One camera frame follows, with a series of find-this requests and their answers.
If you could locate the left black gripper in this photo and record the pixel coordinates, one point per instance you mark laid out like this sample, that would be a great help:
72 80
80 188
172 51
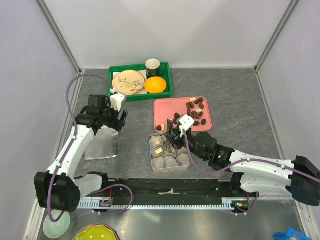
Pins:
116 124

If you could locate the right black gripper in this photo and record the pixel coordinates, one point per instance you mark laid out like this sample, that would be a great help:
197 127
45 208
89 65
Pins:
178 139

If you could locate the metal serving tongs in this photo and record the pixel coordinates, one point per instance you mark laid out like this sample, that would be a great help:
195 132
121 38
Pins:
169 142

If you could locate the pink plastic tray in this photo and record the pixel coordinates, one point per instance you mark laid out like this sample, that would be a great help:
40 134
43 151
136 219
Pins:
173 108

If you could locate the pink chocolate tin box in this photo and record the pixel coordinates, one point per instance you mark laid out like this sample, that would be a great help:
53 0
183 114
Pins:
176 160

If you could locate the white square chocolate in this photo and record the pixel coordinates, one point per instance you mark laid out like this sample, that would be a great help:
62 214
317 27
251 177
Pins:
159 151

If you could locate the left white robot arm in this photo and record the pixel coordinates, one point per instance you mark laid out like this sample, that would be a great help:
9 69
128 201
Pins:
57 188

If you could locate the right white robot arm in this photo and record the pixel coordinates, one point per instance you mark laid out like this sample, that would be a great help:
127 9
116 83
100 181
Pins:
298 178

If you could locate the silver tin lid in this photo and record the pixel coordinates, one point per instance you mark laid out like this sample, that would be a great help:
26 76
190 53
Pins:
105 145

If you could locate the beige floral plate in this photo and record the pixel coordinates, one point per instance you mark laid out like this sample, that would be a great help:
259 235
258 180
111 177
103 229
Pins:
129 82

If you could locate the green plastic crate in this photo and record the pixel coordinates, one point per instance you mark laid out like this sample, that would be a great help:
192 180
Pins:
144 95

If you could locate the orange bowl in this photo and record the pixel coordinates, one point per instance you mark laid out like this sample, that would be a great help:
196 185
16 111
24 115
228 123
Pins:
155 85

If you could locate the dark green mug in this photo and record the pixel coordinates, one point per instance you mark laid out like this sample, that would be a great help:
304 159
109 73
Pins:
153 68

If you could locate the yellow bowl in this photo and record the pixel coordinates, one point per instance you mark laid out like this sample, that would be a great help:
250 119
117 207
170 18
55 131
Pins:
96 232

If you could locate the blue plastic object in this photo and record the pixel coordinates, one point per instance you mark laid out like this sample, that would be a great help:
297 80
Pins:
290 234

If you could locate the pale green bowl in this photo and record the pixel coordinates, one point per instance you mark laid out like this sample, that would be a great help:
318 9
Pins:
55 230

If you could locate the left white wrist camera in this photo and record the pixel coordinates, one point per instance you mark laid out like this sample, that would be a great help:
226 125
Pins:
117 101

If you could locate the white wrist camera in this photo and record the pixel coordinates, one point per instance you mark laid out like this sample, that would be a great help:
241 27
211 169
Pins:
117 101
185 122

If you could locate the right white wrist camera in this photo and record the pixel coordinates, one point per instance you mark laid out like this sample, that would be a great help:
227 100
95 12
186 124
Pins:
185 122

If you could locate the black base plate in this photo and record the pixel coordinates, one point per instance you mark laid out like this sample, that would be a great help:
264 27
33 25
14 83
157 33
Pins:
165 191

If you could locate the light blue cable duct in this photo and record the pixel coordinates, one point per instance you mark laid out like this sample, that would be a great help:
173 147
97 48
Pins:
99 204

